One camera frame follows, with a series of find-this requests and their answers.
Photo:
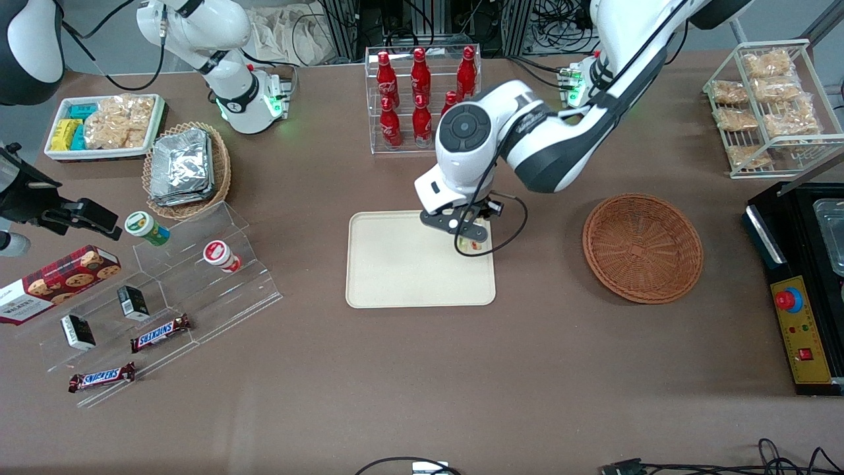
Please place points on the green yogurt cup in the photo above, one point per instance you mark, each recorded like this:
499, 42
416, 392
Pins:
142, 225

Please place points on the clear acrylic bottle rack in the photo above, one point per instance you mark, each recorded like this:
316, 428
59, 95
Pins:
435, 142

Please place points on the foil-wrapped pack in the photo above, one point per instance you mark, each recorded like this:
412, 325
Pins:
188, 200
181, 161

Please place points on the red emergency stop button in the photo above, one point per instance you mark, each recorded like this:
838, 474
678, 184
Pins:
788, 300

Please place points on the yellow snack packet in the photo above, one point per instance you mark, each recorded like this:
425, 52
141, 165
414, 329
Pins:
64, 134

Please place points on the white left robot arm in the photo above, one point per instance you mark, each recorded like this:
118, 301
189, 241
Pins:
580, 132

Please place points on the beige plastic tray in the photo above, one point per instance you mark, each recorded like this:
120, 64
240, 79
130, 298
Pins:
402, 270

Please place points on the black machine with yellow panel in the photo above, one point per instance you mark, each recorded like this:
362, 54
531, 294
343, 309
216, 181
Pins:
801, 264

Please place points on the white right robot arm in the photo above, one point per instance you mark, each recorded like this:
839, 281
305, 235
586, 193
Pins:
204, 39

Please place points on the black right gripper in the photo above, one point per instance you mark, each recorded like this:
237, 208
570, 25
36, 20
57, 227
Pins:
28, 199

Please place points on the aluminium profile bar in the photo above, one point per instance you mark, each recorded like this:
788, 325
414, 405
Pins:
814, 171

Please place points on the light wicker basket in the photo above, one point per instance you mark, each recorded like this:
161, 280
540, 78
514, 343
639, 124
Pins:
223, 168

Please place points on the small black carton box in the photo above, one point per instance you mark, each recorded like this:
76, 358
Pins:
134, 303
78, 332

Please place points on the triangular sandwich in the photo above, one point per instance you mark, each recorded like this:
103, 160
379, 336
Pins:
476, 246

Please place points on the clear bagged snack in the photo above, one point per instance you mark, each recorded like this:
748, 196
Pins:
777, 90
768, 64
791, 120
748, 157
735, 119
730, 92

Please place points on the white rectangular snack bin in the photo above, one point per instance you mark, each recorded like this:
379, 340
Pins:
105, 153

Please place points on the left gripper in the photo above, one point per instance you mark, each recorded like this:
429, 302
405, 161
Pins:
488, 210

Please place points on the red tartan cookie box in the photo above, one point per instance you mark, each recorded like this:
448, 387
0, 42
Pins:
56, 284

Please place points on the red strawberry yogurt cup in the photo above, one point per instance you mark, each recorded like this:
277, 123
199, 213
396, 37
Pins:
217, 254

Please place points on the clear rice cracker bag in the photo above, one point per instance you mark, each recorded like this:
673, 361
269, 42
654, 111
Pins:
119, 122

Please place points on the red cola bottle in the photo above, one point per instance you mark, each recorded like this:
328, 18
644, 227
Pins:
391, 125
387, 79
421, 76
467, 72
450, 102
422, 122

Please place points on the teal snack packet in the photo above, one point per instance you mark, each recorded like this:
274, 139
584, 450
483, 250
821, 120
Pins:
79, 137
84, 111

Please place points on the Snickers chocolate bar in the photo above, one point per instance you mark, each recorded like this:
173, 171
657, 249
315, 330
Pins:
102, 377
160, 334

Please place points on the clear acrylic tiered stand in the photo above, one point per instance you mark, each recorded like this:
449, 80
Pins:
191, 297

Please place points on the brown round wicker basket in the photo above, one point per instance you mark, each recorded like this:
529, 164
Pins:
643, 249

